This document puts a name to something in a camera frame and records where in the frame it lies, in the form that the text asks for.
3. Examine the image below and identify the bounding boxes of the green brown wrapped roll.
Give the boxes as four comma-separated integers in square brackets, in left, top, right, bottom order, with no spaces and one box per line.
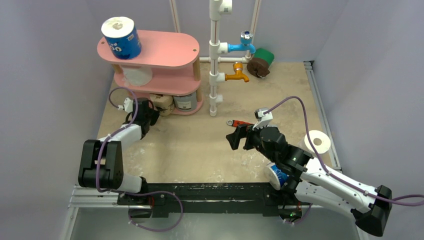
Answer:
[247,48,275,79]

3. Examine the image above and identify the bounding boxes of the grey toilet paper roll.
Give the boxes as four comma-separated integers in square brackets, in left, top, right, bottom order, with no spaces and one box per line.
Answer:
[173,92,198,112]

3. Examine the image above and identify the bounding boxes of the aluminium frame rail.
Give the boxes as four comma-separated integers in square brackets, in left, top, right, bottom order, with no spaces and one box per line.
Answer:
[70,62,358,240]

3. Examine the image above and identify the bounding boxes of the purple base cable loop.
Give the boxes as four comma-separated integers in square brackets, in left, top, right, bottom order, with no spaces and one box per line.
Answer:
[127,191,184,234]

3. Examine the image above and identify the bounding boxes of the blue plastic faucet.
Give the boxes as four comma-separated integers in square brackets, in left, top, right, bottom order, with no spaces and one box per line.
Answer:
[227,31,256,54]

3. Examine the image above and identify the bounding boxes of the white PVC pipe stand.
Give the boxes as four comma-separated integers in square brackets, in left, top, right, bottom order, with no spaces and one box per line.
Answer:
[168,0,263,117]

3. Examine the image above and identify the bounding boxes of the plain white toilet paper roll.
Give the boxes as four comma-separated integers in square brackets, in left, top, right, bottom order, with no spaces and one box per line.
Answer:
[120,65,153,87]

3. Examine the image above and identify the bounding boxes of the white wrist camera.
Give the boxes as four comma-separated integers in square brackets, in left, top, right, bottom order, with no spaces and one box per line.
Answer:
[252,107,273,131]
[118,97,134,113]

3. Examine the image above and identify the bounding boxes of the blue toilet paper roll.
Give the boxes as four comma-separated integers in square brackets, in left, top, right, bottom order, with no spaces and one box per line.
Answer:
[101,16,142,60]

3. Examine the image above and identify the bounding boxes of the orange brass faucet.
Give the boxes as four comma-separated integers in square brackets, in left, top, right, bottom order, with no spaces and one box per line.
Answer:
[224,62,250,83]

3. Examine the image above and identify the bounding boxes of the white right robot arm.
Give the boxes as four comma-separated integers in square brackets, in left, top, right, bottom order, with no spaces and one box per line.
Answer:
[225,124,392,237]

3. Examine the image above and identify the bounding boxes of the pink three-tier shelf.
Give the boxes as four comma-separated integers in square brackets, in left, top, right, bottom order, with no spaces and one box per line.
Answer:
[97,30,203,115]

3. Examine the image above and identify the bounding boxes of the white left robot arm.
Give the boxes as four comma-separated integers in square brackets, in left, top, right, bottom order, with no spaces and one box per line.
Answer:
[78,97,160,205]

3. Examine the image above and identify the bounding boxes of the red handled adjustable wrench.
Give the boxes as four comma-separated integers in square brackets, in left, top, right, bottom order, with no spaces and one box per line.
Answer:
[226,119,251,127]

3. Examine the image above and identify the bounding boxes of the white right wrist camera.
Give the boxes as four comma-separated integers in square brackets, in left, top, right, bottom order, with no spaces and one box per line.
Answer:
[252,107,273,131]

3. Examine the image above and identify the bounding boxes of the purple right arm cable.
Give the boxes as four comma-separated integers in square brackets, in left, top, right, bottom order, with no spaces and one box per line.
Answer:
[264,96,424,207]

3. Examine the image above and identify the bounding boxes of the blue wrapped roll near base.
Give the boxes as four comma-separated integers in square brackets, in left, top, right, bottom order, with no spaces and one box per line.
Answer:
[264,162,288,191]

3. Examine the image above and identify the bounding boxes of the white toilet roll at right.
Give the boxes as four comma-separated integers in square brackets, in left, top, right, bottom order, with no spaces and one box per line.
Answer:
[298,130,332,156]

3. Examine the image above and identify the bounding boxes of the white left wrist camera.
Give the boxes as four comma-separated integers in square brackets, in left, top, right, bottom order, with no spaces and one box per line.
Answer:
[118,97,134,113]

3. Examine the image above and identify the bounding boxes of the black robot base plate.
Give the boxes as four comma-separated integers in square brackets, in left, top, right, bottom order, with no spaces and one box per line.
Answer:
[117,182,305,221]

